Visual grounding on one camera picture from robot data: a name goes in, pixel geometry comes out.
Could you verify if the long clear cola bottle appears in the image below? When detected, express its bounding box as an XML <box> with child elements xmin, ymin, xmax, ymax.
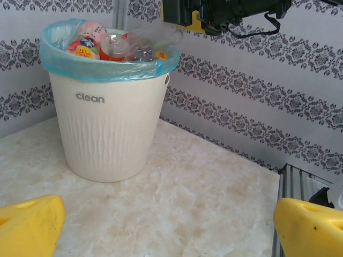
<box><xmin>125</xmin><ymin>23</ymin><xmax>185</xmax><ymax>63</ymax></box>

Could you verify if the aluminium frame post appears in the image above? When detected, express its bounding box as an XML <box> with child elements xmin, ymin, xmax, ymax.
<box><xmin>112</xmin><ymin>0</ymin><xmax>130</xmax><ymax>30</ymax></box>

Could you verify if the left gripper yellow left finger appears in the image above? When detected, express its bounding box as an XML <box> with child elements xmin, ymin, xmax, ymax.
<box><xmin>0</xmin><ymin>194</ymin><xmax>66</xmax><ymax>257</ymax></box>

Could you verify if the aluminium side rail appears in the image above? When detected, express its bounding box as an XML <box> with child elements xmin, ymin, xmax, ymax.
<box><xmin>272</xmin><ymin>163</ymin><xmax>334</xmax><ymax>257</ymax></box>

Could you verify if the white bin with blue liner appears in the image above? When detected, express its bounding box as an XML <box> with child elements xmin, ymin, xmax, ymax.
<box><xmin>39</xmin><ymin>18</ymin><xmax>180</xmax><ymax>84</ymax></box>

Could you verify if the white plastic waste bin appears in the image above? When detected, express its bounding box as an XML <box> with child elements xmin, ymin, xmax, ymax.
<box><xmin>48</xmin><ymin>72</ymin><xmax>172</xmax><ymax>183</ymax></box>

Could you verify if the pink drink bottle yellow cap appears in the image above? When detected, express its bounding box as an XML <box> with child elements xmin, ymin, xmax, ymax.
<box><xmin>65</xmin><ymin>20</ymin><xmax>109</xmax><ymax>61</ymax></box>

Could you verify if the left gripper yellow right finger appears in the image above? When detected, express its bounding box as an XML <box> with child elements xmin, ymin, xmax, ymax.
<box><xmin>273</xmin><ymin>198</ymin><xmax>343</xmax><ymax>257</ymax></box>

